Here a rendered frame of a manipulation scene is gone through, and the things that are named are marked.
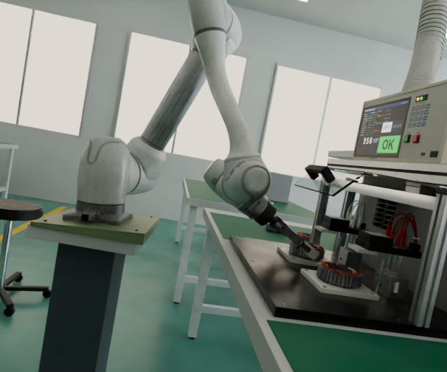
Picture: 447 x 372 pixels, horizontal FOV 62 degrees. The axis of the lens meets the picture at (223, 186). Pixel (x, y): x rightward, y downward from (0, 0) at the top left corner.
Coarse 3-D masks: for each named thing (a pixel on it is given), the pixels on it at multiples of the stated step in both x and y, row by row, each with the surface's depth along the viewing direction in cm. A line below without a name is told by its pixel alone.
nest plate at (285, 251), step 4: (280, 248) 123; (284, 248) 124; (288, 248) 126; (280, 252) 122; (284, 252) 118; (288, 252) 119; (284, 256) 117; (288, 256) 114; (292, 256) 115; (296, 256) 116; (288, 260) 113; (292, 260) 111; (296, 260) 112; (300, 260) 112; (304, 260) 113; (308, 260) 114; (312, 260) 115; (316, 260) 116; (320, 260) 117; (324, 260) 118; (328, 260) 119; (308, 264) 112; (312, 264) 112; (316, 264) 112
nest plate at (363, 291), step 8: (304, 272) 99; (312, 272) 100; (312, 280) 93; (320, 280) 93; (320, 288) 88; (328, 288) 88; (336, 288) 89; (344, 288) 91; (352, 288) 92; (360, 288) 93; (352, 296) 89; (360, 296) 89; (368, 296) 89; (376, 296) 89
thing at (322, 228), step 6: (324, 216) 122; (330, 216) 119; (324, 222) 121; (330, 222) 116; (336, 222) 117; (342, 222) 117; (348, 222) 117; (318, 228) 119; (324, 228) 118; (330, 228) 116; (336, 228) 116; (342, 228) 117; (348, 228) 117; (360, 228) 122; (348, 234) 123; (354, 234) 117; (348, 240) 123; (354, 240) 119
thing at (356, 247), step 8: (360, 232) 98; (368, 232) 95; (376, 232) 98; (360, 240) 97; (368, 240) 93; (376, 240) 93; (384, 240) 93; (392, 240) 93; (352, 248) 96; (360, 248) 93; (368, 248) 92; (376, 248) 92; (384, 248) 93; (392, 248) 93; (400, 248) 94; (408, 248) 97; (392, 256) 99; (400, 256) 95; (408, 256) 94; (416, 256) 94; (392, 264) 97; (400, 264) 95; (392, 272) 97
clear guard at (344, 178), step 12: (336, 168) 85; (300, 180) 94; (312, 180) 88; (324, 180) 83; (336, 180) 77; (348, 180) 73; (384, 180) 93; (396, 180) 76; (408, 180) 73; (324, 192) 76; (336, 192) 72
